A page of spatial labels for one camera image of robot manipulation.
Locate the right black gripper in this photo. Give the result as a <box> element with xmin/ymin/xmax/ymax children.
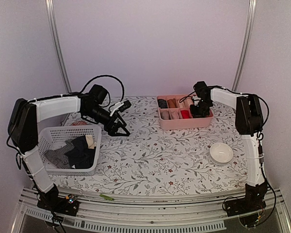
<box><xmin>190</xmin><ymin>100</ymin><xmax>212</xmax><ymax>120</ymax></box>

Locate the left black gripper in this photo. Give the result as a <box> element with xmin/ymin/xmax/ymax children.
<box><xmin>83</xmin><ymin>105</ymin><xmax>130</xmax><ymax>136</ymax></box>

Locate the grey striped underwear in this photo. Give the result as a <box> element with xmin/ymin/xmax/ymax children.
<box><xmin>44</xmin><ymin>145</ymin><xmax>74</xmax><ymax>169</ymax></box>

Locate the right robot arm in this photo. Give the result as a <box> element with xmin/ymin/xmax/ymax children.
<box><xmin>194</xmin><ymin>81</ymin><xmax>268</xmax><ymax>212</ymax></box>

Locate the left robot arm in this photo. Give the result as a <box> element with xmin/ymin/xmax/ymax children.
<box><xmin>6</xmin><ymin>84</ymin><xmax>131</xmax><ymax>211</ymax></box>

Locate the cream rolled underwear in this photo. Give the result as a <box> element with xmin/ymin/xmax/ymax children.
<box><xmin>184</xmin><ymin>98</ymin><xmax>194</xmax><ymax>108</ymax></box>

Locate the red rolled underwear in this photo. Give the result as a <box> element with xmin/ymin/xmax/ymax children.
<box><xmin>180</xmin><ymin>110</ymin><xmax>190</xmax><ymax>119</ymax></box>

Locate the pale pink rolled underwear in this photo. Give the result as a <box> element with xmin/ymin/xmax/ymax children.
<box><xmin>177</xmin><ymin>100</ymin><xmax>185</xmax><ymax>108</ymax></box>

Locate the mauve rolled underwear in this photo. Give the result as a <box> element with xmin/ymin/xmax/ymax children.
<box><xmin>170</xmin><ymin>111</ymin><xmax>180</xmax><ymax>119</ymax></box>

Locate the brown rolled underwear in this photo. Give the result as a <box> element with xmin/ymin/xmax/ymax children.
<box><xmin>167</xmin><ymin>99</ymin><xmax>177</xmax><ymax>108</ymax></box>

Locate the cream underwear in basket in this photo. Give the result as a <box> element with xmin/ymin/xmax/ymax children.
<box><xmin>85</xmin><ymin>134</ymin><xmax>97</xmax><ymax>149</ymax></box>

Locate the grey pink rolled underwear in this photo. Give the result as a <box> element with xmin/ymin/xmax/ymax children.
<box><xmin>160</xmin><ymin>111</ymin><xmax>170</xmax><ymax>120</ymax></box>

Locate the black striped rolled underwear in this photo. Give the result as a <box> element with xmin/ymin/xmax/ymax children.
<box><xmin>157</xmin><ymin>99</ymin><xmax>168</xmax><ymax>109</ymax></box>

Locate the dark navy underwear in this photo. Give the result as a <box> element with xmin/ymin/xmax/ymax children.
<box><xmin>66</xmin><ymin>135</ymin><xmax>96</xmax><ymax>169</ymax></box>

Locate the pink divided organizer box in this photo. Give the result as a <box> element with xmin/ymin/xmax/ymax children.
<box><xmin>157</xmin><ymin>94</ymin><xmax>213</xmax><ymax>130</ymax></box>

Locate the floral tablecloth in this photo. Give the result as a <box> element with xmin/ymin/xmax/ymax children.
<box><xmin>50</xmin><ymin>97</ymin><xmax>248</xmax><ymax>196</ymax></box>

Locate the red white cloth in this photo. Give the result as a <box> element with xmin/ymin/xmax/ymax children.
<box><xmin>70</xmin><ymin>120</ymin><xmax>88</xmax><ymax>126</ymax></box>

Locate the white bowl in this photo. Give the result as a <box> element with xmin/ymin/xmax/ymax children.
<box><xmin>210</xmin><ymin>142</ymin><xmax>234</xmax><ymax>166</ymax></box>

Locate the green tape scrap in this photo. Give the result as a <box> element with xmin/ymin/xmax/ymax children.
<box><xmin>99</xmin><ymin>193</ymin><xmax>114</xmax><ymax>201</ymax></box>

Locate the white plastic laundry basket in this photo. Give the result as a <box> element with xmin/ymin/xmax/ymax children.
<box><xmin>38</xmin><ymin>125</ymin><xmax>102</xmax><ymax>176</ymax></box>

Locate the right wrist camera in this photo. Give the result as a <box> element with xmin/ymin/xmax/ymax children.
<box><xmin>191</xmin><ymin>96</ymin><xmax>200</xmax><ymax>105</ymax></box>

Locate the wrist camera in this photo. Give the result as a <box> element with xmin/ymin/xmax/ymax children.
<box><xmin>109</xmin><ymin>100</ymin><xmax>131</xmax><ymax>117</ymax></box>
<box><xmin>191</xmin><ymin>96</ymin><xmax>200</xmax><ymax>105</ymax></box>

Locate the right black cable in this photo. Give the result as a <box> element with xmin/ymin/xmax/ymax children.
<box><xmin>178</xmin><ymin>91</ymin><xmax>197</xmax><ymax>103</ymax></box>

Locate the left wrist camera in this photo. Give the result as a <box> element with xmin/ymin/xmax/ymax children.
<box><xmin>109</xmin><ymin>100</ymin><xmax>131</xmax><ymax>117</ymax></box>

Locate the left black cable loop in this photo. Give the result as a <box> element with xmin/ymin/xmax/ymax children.
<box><xmin>81</xmin><ymin>75</ymin><xmax>126</xmax><ymax>102</ymax></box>

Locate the aluminium front rail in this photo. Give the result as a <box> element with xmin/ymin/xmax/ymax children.
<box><xmin>11</xmin><ymin>188</ymin><xmax>291</xmax><ymax>233</ymax></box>

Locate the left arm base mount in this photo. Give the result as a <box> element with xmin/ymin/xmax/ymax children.
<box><xmin>37</xmin><ymin>185</ymin><xmax>80</xmax><ymax>216</ymax></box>

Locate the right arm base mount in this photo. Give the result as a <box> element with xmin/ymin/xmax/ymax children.
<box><xmin>222</xmin><ymin>182</ymin><xmax>267</xmax><ymax>216</ymax></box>

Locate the right aluminium frame post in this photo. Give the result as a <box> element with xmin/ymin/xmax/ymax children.
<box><xmin>232</xmin><ymin>0</ymin><xmax>257</xmax><ymax>91</ymax></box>

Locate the aluminium frame post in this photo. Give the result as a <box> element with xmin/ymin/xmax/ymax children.
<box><xmin>232</xmin><ymin>0</ymin><xmax>257</xmax><ymax>91</ymax></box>
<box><xmin>45</xmin><ymin>0</ymin><xmax>71</xmax><ymax>92</ymax></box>

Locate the left aluminium frame post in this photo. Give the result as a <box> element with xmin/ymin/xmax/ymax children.
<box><xmin>45</xmin><ymin>0</ymin><xmax>71</xmax><ymax>92</ymax></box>

